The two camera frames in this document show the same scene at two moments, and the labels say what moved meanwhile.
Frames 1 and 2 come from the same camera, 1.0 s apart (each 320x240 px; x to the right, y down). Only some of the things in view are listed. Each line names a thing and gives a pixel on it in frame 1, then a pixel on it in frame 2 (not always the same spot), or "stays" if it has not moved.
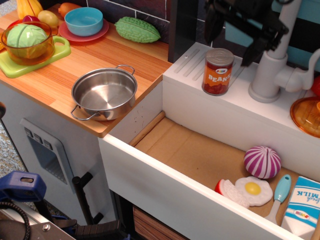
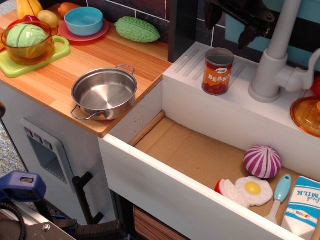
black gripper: [260, 16] -> [255, 13]
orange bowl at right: [305, 113] stays
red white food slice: [227, 188] stays
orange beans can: [217, 71] stays
